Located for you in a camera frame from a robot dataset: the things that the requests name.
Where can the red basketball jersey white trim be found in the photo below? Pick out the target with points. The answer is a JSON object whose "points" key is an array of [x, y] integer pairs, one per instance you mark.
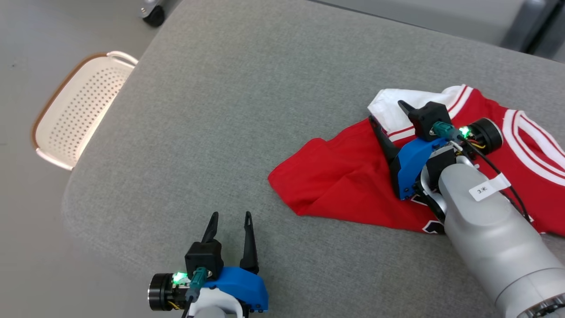
{"points": [[344, 176]]}

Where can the black caster wheel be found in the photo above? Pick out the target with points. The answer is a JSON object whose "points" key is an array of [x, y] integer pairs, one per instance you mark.
{"points": [[154, 17]]}

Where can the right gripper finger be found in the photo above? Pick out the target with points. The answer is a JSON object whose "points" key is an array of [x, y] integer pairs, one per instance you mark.
{"points": [[384, 141], [408, 110]]}

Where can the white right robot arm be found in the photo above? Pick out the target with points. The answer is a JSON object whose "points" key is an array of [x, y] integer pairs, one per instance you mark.
{"points": [[494, 238]]}

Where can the white perforated laundry basket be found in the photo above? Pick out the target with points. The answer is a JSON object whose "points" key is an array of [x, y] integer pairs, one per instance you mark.
{"points": [[79, 115]]}

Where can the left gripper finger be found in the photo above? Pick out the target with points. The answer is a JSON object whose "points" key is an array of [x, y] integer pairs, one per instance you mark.
{"points": [[212, 229], [249, 247]]}

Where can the grey metal partition post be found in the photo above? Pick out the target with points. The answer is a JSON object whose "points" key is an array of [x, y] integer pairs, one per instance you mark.
{"points": [[514, 22]]}

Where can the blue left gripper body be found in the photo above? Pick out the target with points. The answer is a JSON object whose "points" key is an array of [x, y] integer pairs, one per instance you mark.
{"points": [[242, 287]]}

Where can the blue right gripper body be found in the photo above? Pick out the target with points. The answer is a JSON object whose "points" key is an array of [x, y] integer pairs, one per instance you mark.
{"points": [[412, 168]]}

